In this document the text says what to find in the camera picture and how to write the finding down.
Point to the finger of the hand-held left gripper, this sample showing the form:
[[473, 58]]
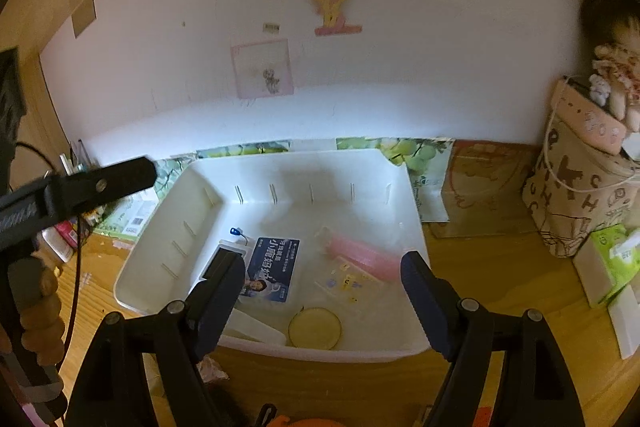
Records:
[[100, 187]]

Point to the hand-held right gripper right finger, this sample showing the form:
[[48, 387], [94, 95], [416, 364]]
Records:
[[425, 302]]

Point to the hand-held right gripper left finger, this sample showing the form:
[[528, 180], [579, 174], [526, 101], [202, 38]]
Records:
[[220, 292]]

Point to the white screen electronic device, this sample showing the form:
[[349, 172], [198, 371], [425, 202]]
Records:
[[237, 248]]

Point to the blue printed card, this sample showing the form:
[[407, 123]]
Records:
[[272, 267]]

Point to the clear plastic packet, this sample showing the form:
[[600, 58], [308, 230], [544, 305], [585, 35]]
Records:
[[350, 287]]

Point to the pink round packet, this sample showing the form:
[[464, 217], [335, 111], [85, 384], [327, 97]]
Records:
[[212, 369]]

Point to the pale yellow round disc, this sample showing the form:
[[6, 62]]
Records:
[[315, 328]]

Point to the white plastic bin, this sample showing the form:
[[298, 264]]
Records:
[[310, 212]]

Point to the orange round container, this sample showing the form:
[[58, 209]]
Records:
[[307, 422]]

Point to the person's left hand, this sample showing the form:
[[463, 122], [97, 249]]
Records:
[[47, 327]]

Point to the white tubes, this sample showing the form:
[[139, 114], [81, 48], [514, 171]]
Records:
[[75, 157]]

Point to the brown paper sheet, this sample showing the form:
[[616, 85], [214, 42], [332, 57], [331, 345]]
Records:
[[480, 187]]

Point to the green grape print mat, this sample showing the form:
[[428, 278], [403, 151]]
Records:
[[415, 157]]

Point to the letter print fabric bag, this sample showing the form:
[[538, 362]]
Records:
[[575, 202]]

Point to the green tissue box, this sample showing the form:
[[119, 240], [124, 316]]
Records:
[[610, 262]]

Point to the white rectangular box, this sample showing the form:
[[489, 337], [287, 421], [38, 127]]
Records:
[[627, 327]]

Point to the brown hair rag doll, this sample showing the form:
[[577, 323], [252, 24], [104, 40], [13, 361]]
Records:
[[617, 57]]

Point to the pink square wall sticker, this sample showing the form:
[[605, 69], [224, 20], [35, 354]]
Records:
[[262, 69]]

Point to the small wall label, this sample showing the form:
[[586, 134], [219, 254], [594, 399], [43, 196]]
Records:
[[271, 27]]

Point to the yellow pony wall sticker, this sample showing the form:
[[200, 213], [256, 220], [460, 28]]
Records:
[[332, 7]]

